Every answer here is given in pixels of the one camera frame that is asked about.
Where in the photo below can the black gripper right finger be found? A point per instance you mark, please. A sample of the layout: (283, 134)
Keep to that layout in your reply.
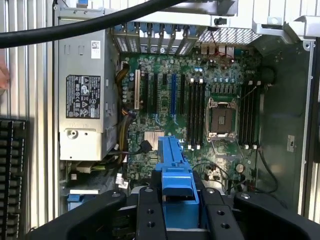
(262, 215)

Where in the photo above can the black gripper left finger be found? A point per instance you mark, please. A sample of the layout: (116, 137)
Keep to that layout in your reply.
(95, 215)

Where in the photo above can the blue disk bay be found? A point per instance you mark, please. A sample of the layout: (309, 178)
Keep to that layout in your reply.
(80, 200)

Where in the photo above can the person's hand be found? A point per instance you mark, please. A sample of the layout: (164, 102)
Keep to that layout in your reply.
(3, 75)

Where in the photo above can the round coin battery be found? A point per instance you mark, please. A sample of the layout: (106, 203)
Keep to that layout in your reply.
(240, 168)

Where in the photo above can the metal socket cover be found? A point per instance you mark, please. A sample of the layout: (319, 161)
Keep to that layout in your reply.
(226, 148)

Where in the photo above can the black keyboard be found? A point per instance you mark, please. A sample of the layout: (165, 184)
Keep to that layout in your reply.
(11, 175)

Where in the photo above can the silver chipset heatsink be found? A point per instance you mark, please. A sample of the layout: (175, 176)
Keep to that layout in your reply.
(151, 138)

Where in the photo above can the black RAM slot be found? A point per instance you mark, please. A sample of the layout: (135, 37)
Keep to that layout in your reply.
(191, 112)
(195, 112)
(199, 112)
(250, 112)
(246, 112)
(203, 112)
(255, 112)

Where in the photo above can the silver open PC case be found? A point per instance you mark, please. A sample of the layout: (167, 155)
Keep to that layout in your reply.
(282, 112)

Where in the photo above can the CPU socket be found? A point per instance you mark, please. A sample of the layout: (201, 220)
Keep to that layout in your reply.
(222, 116)

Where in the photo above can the white expansion slot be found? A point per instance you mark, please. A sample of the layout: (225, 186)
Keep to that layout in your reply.
(137, 90)

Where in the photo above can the long black expansion slot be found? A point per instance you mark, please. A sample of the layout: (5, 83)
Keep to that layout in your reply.
(183, 93)
(146, 92)
(155, 93)

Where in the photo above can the blue expansion slot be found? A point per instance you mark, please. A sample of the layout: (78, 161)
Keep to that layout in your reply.
(173, 95)

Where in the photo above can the green motherboard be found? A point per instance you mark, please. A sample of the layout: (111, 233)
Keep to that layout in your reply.
(225, 75)

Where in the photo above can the short black expansion slot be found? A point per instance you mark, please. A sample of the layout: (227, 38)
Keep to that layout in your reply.
(164, 79)

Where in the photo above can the silver power supply unit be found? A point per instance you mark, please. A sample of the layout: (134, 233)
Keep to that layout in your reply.
(82, 62)

